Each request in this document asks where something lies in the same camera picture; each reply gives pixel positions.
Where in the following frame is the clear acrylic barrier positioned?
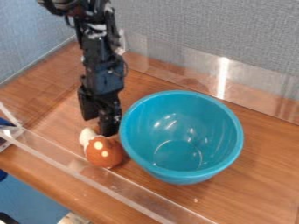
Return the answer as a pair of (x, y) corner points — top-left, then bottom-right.
(123, 32), (299, 125)
(0, 103), (217, 224)
(0, 35), (75, 87)

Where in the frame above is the blue plastic bowl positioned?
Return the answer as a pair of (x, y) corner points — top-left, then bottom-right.
(119, 90), (245, 185)

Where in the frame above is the clear acrylic left barrier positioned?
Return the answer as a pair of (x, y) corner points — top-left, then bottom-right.
(0, 35), (75, 87)

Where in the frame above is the brown white toy mushroom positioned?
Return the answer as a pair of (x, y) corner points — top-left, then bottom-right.
(79, 128), (125, 169)

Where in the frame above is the clear acrylic back barrier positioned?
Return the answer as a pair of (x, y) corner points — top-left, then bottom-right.
(123, 32), (299, 125)

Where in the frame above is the clear acrylic front barrier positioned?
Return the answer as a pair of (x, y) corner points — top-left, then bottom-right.
(0, 103), (217, 224)

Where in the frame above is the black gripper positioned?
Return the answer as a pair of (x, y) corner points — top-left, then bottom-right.
(78, 56), (127, 137)

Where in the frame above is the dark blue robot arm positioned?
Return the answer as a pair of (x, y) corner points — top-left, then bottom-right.
(36, 0), (127, 137)

